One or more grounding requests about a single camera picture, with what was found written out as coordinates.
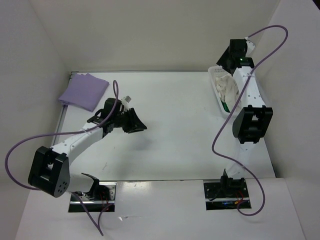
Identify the white plastic laundry basket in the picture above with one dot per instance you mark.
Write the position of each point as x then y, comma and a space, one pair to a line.
218, 71

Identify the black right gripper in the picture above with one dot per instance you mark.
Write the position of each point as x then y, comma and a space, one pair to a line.
222, 60

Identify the purple t-shirt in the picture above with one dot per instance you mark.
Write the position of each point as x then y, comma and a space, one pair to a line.
84, 91

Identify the cream white t-shirt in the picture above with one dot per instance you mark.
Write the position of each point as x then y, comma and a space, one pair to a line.
227, 89

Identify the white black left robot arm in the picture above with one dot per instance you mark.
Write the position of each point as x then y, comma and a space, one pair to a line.
50, 169

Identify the green garment in basket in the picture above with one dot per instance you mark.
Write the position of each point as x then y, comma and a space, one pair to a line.
225, 107

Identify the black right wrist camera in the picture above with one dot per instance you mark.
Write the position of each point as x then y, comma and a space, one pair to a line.
240, 48

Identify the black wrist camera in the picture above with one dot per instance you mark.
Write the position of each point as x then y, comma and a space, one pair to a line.
111, 110
240, 48

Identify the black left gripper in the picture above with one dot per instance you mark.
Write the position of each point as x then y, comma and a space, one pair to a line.
135, 124

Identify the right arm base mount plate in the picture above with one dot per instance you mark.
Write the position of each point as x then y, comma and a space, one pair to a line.
217, 198

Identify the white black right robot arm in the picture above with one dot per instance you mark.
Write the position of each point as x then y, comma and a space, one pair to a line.
252, 121

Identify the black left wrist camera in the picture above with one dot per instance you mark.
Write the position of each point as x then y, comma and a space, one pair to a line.
111, 110

